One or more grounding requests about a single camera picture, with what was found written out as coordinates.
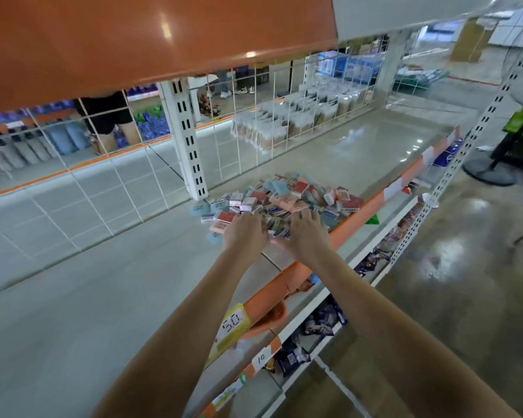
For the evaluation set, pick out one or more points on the white orange metal shelf unit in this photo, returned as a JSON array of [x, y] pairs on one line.
[[87, 300]]

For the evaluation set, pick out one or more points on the row of dark snack packets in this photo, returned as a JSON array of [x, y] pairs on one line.
[[331, 326]]

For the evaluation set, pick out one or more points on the person's left forearm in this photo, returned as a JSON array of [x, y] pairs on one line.
[[174, 344]]

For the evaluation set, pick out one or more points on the person's left hand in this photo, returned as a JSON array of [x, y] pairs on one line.
[[247, 237]]

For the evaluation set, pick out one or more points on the brown cardboard box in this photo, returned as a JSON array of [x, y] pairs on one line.
[[471, 39]]

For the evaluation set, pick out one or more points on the green packet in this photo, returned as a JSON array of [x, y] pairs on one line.
[[372, 219]]

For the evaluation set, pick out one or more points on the pile of mixed erasers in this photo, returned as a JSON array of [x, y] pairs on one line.
[[279, 200]]

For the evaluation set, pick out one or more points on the yellow price label strip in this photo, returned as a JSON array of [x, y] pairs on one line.
[[229, 331]]

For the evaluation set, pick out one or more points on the row of blue bottles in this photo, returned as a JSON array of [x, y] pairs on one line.
[[35, 139]]

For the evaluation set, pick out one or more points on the person's right hand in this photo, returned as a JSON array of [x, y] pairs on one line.
[[307, 237]]

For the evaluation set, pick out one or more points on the person's right forearm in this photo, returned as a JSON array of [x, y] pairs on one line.
[[410, 344]]

